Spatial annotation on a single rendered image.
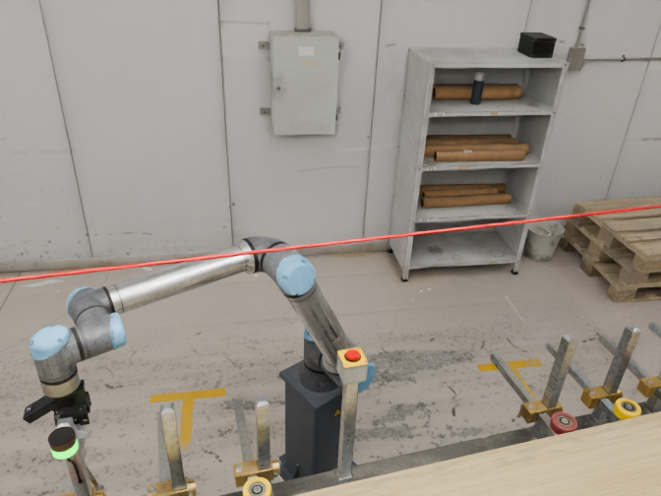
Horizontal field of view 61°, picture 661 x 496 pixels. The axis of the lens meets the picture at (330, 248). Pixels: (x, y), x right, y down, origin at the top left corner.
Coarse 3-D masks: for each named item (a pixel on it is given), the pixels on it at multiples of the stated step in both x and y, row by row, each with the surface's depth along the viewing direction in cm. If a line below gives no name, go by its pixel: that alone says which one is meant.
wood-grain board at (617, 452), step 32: (640, 416) 186; (512, 448) 173; (544, 448) 173; (576, 448) 174; (608, 448) 174; (640, 448) 175; (384, 480) 161; (416, 480) 162; (448, 480) 162; (480, 480) 162; (512, 480) 163; (544, 480) 163; (576, 480) 164; (608, 480) 164; (640, 480) 165
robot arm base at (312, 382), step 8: (304, 368) 233; (304, 376) 232; (312, 376) 230; (320, 376) 229; (328, 376) 229; (304, 384) 232; (312, 384) 230; (320, 384) 231; (328, 384) 230; (320, 392) 231
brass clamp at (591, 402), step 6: (588, 390) 202; (594, 390) 202; (600, 390) 202; (618, 390) 203; (582, 396) 203; (588, 396) 200; (594, 396) 199; (600, 396) 200; (606, 396) 200; (612, 396) 201; (618, 396) 202; (582, 402) 203; (588, 402) 200; (594, 402) 199; (612, 402) 202
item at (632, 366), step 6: (600, 336) 232; (606, 336) 232; (600, 342) 232; (606, 342) 229; (612, 342) 228; (612, 348) 226; (630, 360) 219; (630, 366) 218; (636, 366) 216; (636, 372) 215; (642, 372) 213; (642, 378) 212; (660, 390) 206; (660, 396) 205
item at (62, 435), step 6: (54, 432) 138; (60, 432) 138; (66, 432) 139; (72, 432) 139; (54, 438) 137; (60, 438) 137; (66, 438) 137; (54, 444) 135; (60, 444) 136; (72, 462) 144; (78, 474) 149
